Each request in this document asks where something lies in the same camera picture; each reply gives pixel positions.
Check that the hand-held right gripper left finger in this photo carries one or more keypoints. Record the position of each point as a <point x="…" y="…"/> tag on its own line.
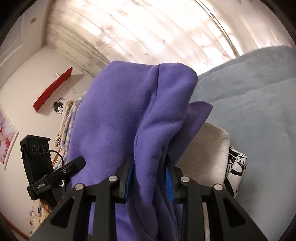
<point x="129" y="178"/>

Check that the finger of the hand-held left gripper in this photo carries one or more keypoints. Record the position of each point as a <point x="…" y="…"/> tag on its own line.
<point x="71" y="165"/>

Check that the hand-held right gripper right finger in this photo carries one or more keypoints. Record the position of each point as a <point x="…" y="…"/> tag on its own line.
<point x="168" y="183"/>

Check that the purple zip hoodie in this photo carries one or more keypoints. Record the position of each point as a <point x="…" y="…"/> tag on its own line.
<point x="115" y="127"/>

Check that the purple floral quilt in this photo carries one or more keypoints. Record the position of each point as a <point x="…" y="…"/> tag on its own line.
<point x="70" y="115"/>

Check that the folded grey sweatshirt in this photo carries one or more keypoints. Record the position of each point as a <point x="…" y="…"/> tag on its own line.
<point x="205" y="148"/>

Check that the folded black and white garment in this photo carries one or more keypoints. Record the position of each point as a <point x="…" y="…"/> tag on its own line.
<point x="238" y="166"/>

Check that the blue-grey bed blanket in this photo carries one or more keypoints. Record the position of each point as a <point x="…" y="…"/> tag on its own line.
<point x="254" y="104"/>

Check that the white leaf-print curtain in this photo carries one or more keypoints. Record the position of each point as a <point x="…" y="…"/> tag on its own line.
<point x="161" y="30"/>

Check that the pink wall picture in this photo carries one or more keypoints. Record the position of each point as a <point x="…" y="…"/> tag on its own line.
<point x="5" y="139"/>

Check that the black wall sticker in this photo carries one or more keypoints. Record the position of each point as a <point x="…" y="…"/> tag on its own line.
<point x="57" y="107"/>

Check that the red wall shelf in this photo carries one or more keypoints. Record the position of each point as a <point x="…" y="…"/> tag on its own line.
<point x="53" y="89"/>

